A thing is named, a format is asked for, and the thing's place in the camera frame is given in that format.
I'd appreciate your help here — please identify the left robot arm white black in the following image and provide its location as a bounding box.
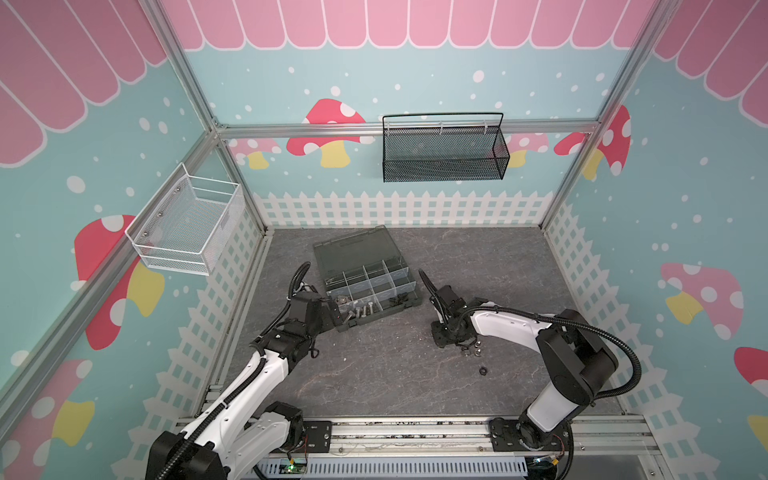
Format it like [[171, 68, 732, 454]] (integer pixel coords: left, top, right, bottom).
[[145, 290, 341, 479]]

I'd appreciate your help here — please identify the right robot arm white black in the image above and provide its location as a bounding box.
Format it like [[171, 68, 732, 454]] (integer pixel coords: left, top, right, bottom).
[[425, 282, 642, 451]]

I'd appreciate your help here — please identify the green plastic compartment organizer box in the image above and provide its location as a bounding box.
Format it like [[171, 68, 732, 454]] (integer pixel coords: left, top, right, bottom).
[[313, 226, 422, 332]]

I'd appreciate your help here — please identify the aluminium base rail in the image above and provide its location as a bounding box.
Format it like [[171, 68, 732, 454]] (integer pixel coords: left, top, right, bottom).
[[161, 415, 661, 480]]

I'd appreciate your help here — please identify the white wire mesh basket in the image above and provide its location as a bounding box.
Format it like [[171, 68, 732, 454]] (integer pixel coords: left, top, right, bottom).
[[125, 164, 245, 276]]

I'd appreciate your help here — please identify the black wire mesh basket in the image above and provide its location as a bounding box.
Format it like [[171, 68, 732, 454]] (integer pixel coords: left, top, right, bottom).
[[381, 112, 511, 183]]

